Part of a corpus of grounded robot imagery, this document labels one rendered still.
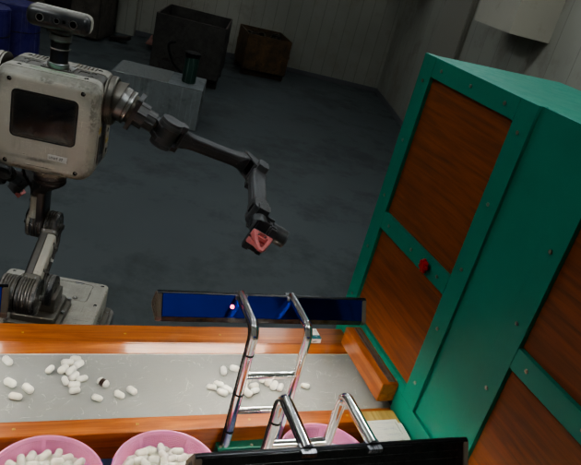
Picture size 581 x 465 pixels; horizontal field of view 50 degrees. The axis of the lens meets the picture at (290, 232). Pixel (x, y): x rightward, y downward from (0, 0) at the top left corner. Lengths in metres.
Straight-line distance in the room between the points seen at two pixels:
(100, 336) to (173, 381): 0.28
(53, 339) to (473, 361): 1.22
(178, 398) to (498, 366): 0.90
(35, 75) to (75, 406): 1.01
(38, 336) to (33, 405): 0.27
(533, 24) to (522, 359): 4.57
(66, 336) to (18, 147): 0.63
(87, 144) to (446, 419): 1.39
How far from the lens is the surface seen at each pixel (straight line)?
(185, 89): 6.64
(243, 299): 1.68
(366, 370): 2.08
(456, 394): 1.81
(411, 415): 1.98
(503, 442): 1.69
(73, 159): 2.17
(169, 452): 1.78
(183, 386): 1.95
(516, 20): 5.85
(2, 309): 1.63
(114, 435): 1.76
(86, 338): 2.05
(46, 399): 1.87
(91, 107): 2.10
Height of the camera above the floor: 1.99
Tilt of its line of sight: 24 degrees down
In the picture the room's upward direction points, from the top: 15 degrees clockwise
